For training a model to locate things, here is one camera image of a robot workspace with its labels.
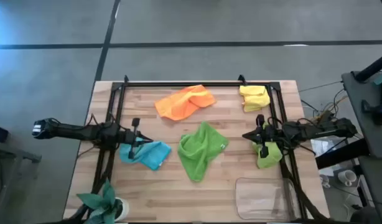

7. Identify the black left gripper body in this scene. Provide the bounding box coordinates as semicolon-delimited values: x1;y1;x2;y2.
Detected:
119;117;141;160

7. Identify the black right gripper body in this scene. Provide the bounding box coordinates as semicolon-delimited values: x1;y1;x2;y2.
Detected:
255;114;274;159

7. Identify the blue microfiber towel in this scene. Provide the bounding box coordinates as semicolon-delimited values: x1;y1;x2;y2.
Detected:
118;140;172;171

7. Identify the lime green microfiber towel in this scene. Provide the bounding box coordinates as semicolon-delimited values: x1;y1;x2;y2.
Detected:
251;122;284;170

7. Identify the yellow microfiber towel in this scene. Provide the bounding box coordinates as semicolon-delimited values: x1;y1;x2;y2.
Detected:
239;85;271;113

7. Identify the orange microfiber towel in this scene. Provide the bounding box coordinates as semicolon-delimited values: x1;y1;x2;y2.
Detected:
154;84;217;121

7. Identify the dark green microfiber towel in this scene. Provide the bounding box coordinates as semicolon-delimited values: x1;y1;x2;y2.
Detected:
177;121;230;183

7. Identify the clear plastic container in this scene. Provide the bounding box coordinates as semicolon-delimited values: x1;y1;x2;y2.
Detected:
235;177;300;222

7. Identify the potted green plant white pot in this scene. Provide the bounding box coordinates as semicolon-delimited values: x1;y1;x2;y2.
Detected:
75;179;130;224

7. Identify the black desk crossbar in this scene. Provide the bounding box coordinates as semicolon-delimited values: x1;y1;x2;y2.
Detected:
315;138;371;170

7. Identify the white mug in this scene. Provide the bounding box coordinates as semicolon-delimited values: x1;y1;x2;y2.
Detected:
337;169;358;187

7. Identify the black pole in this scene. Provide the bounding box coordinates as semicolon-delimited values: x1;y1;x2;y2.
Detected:
354;51;382;83

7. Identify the black metal table frame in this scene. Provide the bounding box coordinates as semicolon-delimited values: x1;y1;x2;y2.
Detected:
91;81;307;224

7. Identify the dark grey cart frame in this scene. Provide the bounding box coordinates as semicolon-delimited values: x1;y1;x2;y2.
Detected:
0;139;42;224

